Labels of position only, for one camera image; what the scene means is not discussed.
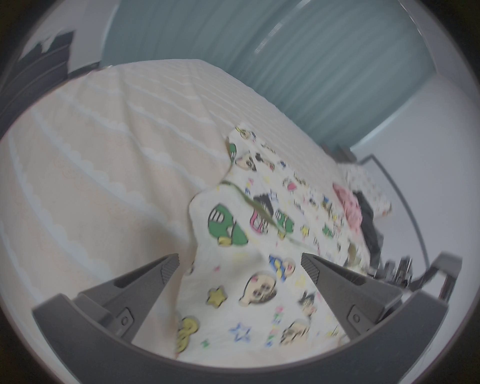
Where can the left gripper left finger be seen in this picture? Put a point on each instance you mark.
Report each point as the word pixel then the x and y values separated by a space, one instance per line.
pixel 142 288

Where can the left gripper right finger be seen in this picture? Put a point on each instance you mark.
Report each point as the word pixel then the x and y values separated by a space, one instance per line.
pixel 337 288

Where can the white printed pyjama top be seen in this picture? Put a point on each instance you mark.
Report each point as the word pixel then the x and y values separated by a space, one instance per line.
pixel 240 270

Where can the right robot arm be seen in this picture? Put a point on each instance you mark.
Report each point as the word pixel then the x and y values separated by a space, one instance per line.
pixel 446 270

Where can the pile of clothes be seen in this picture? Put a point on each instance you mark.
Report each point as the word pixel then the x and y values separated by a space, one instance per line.
pixel 371 228

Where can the bed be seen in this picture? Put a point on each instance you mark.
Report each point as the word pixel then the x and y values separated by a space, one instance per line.
pixel 112 150

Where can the pink garment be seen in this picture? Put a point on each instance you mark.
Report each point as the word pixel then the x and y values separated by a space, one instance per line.
pixel 350 206

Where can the white printed pillow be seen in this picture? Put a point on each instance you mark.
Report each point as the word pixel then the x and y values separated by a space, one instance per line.
pixel 371 187

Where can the grey bedside table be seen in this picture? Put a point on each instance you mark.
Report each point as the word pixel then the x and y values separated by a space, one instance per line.
pixel 337 153

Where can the dark grey ribbed chair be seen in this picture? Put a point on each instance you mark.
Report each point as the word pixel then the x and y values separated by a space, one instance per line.
pixel 37 82

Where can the blue-green curtain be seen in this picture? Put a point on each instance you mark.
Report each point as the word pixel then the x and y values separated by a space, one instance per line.
pixel 300 56

